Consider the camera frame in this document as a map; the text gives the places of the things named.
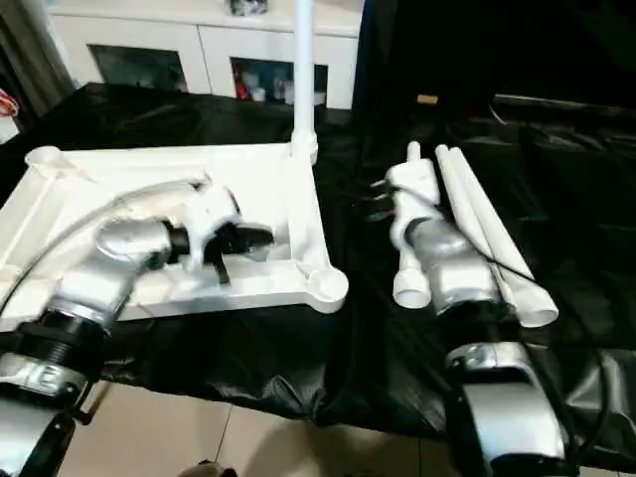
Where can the white plastic table leg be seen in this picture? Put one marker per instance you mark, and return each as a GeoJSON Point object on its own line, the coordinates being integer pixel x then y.
{"type": "Point", "coordinates": [304, 74]}
{"type": "Point", "coordinates": [534, 303]}
{"type": "Point", "coordinates": [410, 288]}
{"type": "Point", "coordinates": [459, 199]}

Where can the white plastic table top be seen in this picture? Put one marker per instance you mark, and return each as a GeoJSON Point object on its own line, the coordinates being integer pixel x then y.
{"type": "Point", "coordinates": [149, 164]}

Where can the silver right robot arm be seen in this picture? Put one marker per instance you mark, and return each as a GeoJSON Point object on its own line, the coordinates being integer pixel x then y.
{"type": "Point", "coordinates": [457, 268]}

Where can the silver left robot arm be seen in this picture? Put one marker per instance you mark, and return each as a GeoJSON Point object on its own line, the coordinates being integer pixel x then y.
{"type": "Point", "coordinates": [114, 258]}

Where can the small gold label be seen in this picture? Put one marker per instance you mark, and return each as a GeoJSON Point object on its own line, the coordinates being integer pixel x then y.
{"type": "Point", "coordinates": [428, 99]}

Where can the black mat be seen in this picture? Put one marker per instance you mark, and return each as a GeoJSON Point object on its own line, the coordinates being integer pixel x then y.
{"type": "Point", "coordinates": [298, 358]}

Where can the white glass-door cabinet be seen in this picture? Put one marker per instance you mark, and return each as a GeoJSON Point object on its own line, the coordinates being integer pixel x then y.
{"type": "Point", "coordinates": [208, 45]}

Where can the long black bar device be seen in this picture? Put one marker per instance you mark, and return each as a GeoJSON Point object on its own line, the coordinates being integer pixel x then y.
{"type": "Point", "coordinates": [561, 105]}

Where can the dark grey bundle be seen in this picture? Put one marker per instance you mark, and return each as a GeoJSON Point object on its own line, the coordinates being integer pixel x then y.
{"type": "Point", "coordinates": [250, 6]}

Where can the white storage box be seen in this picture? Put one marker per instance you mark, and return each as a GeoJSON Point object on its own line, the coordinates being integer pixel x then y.
{"type": "Point", "coordinates": [9, 130]}

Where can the red clothes hangers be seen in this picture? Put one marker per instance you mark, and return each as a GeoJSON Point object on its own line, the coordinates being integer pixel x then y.
{"type": "Point", "coordinates": [7, 104]}

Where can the grey curtain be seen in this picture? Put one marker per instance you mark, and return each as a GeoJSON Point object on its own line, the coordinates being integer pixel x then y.
{"type": "Point", "coordinates": [30, 54]}

